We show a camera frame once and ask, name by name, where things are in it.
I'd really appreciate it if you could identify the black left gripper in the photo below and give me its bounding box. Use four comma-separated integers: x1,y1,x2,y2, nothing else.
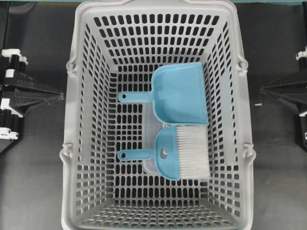
0,48,64,153

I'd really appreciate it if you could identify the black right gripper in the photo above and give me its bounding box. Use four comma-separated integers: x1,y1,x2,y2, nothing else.
260,47,307,146

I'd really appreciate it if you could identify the grey plastic shopping basket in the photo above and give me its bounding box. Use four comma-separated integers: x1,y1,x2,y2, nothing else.
59,0,256,230

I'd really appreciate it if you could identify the blue white hand brush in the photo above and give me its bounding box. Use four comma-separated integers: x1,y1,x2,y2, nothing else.
118,126,210,181

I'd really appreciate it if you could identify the blue plastic dustpan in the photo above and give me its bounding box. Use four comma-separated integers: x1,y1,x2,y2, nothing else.
118,62,209,126

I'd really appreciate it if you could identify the clear plastic container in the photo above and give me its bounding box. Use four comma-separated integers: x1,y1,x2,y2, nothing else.
142,103,164,176

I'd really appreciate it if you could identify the black cable top left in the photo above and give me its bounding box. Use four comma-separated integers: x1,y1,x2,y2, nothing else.
2,0,12,50

